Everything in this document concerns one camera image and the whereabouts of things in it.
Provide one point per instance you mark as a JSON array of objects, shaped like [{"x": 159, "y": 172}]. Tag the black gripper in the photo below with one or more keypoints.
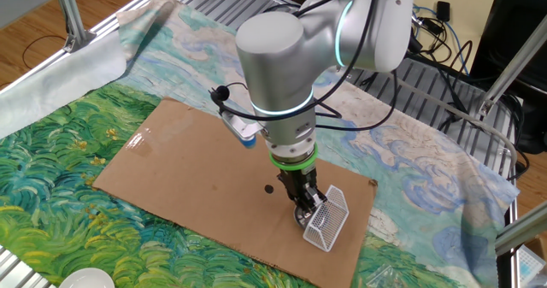
[{"x": 301, "y": 181}]

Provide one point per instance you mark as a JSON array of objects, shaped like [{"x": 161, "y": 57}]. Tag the round stainless steel plate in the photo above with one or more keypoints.
[{"x": 301, "y": 217}]

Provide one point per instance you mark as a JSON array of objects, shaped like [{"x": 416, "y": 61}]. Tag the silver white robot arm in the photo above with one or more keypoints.
[{"x": 282, "y": 53}]

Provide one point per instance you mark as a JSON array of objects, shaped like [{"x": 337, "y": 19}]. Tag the white mesh goal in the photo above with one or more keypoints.
[{"x": 327, "y": 219}]

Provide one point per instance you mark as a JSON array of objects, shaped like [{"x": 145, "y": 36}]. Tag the black round dot marker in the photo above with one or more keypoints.
[{"x": 268, "y": 189}]

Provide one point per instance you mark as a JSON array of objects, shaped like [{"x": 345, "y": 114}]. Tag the clear bag of screws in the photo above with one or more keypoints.
[{"x": 382, "y": 277}]

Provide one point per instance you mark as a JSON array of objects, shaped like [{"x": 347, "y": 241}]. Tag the brown cardboard sheet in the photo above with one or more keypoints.
[{"x": 171, "y": 185}]

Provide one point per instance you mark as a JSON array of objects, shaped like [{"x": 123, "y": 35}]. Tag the clear tape patch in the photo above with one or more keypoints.
[{"x": 139, "y": 142}]

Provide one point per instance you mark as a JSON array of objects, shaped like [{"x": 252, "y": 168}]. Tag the white bowl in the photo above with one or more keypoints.
[{"x": 87, "y": 279}]

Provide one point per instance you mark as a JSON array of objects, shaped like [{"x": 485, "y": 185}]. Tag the black power adapter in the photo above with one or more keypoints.
[{"x": 443, "y": 10}]

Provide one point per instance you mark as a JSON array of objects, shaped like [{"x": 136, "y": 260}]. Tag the painted landscape tablecloth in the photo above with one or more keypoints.
[{"x": 64, "y": 194}]

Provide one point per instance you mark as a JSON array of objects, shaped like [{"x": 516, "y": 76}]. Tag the clear plastic parts box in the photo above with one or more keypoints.
[{"x": 532, "y": 266}]

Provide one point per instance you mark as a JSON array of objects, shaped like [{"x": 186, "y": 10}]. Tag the black computer case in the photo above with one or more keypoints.
[{"x": 513, "y": 44}]

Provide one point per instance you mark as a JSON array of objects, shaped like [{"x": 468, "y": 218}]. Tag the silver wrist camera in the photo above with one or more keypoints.
[{"x": 241, "y": 127}]

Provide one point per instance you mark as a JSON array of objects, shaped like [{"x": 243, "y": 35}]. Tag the aluminium frame strut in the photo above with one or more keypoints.
[
  {"x": 521, "y": 230},
  {"x": 508, "y": 61}
]

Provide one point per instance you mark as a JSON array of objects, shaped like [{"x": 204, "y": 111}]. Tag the aluminium strut with foot bracket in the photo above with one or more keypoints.
[{"x": 70, "y": 14}]

